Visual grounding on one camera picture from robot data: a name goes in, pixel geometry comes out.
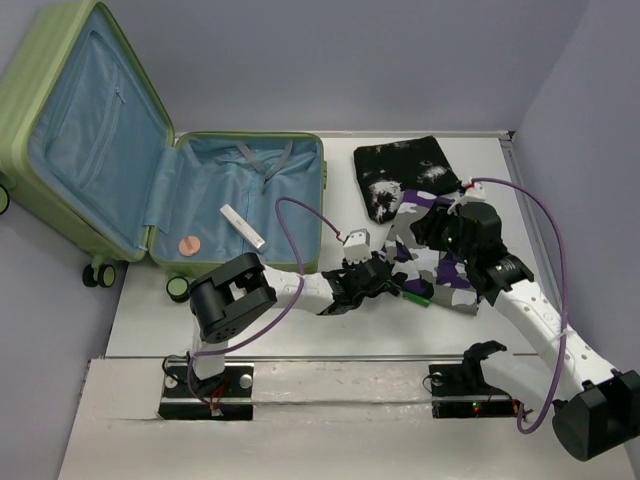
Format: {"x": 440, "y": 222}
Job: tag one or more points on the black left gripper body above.
{"x": 356, "y": 300}

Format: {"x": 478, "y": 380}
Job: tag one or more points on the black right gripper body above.
{"x": 443, "y": 229}

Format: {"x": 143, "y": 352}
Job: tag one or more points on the purple camouflage garment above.
{"x": 432, "y": 274}

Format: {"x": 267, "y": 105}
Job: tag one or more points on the green black tube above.
{"x": 416, "y": 299}

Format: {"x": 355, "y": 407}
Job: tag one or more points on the black white tie-dye shirt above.
{"x": 385, "y": 172}

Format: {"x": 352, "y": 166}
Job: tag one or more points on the round peach compact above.
{"x": 189, "y": 246}

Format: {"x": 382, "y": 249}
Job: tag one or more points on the green hard-shell suitcase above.
{"x": 88, "y": 148}

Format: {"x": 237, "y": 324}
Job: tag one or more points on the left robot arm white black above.
{"x": 240, "y": 301}

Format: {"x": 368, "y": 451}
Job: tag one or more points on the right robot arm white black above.
{"x": 595, "y": 406}

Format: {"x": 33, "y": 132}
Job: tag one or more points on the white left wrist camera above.
{"x": 356, "y": 247}

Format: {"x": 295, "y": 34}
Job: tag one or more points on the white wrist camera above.
{"x": 472, "y": 192}
{"x": 356, "y": 247}

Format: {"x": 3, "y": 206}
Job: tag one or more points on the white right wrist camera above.
{"x": 472, "y": 192}

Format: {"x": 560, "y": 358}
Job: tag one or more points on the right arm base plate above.
{"x": 458, "y": 394}

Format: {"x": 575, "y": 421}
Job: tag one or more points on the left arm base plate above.
{"x": 227, "y": 397}

